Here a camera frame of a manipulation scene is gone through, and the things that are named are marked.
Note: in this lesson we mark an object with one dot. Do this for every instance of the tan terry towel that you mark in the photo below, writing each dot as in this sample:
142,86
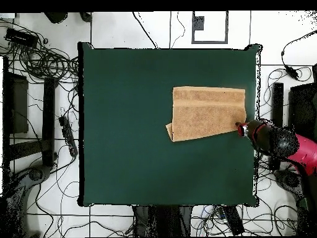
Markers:
205,114

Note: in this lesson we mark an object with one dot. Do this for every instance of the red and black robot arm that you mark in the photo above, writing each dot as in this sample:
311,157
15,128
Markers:
279,141

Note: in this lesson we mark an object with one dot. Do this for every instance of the dark flat panel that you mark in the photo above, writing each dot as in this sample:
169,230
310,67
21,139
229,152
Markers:
303,106
18,104

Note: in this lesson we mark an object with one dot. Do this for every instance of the dark stand foot with knob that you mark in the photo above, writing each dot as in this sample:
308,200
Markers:
287,179
36,174

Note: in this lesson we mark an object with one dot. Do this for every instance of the long black power strip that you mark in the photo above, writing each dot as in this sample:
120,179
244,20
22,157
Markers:
234,220

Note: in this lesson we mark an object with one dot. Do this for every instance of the dark grey square plate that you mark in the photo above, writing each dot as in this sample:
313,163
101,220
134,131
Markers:
198,23

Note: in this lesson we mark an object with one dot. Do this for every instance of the dark green table cloth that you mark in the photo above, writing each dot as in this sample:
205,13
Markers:
123,161

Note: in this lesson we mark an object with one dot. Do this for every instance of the black electronics box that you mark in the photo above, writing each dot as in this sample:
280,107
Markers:
21,37

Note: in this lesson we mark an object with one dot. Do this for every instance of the grey square floor frame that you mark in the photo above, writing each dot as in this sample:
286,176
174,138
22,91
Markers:
193,34

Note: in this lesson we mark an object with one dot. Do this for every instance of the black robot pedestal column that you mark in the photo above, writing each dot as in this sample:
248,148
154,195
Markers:
161,220

